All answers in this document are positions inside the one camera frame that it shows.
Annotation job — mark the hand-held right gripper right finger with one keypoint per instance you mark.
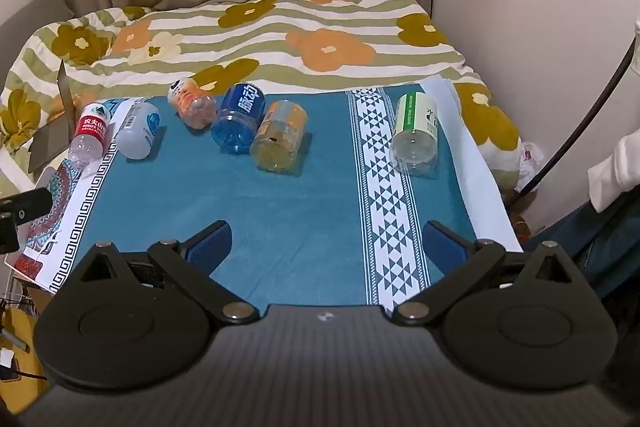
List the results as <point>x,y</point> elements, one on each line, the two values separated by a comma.
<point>445,246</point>

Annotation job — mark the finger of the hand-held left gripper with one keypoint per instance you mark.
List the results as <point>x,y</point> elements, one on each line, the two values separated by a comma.
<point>27,203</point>

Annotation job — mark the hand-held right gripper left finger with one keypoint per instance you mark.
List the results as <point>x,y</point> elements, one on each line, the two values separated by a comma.
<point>212,247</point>

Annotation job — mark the blue patterned cloth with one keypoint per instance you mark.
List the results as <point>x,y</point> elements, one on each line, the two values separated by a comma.
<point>200,197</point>

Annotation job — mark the grey laptop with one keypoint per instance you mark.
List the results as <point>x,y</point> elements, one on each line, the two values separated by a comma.
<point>50,142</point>

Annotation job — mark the red label water bottle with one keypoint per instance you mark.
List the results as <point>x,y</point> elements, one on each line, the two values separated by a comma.
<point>92,132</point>

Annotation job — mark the clear plastic bag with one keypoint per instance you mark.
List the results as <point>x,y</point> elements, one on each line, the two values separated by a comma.
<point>529,162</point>

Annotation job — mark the blue plastic bottle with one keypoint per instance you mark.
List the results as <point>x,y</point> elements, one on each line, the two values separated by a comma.
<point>235,122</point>

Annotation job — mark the green label clear bottle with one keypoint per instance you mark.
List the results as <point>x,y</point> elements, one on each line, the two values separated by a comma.
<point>415,122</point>

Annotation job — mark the yellow orange plastic bottle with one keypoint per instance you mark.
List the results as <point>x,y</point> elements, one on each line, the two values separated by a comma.
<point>277,137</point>

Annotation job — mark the white plastic bottle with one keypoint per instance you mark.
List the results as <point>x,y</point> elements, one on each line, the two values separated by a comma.
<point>137,132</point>

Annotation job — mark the orange bottle with white cap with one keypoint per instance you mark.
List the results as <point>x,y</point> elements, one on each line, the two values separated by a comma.
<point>195,107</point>

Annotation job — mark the person's blue jeans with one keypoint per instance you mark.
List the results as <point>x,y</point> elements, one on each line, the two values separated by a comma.
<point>600,247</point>

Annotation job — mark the grey headboard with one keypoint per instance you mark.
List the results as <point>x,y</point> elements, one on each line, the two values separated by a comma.
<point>30,17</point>

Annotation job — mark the white cloth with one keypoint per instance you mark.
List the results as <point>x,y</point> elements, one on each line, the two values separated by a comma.
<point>620,167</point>

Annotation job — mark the floral striped blanket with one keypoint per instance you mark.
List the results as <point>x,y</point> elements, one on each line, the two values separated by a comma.
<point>325,22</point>

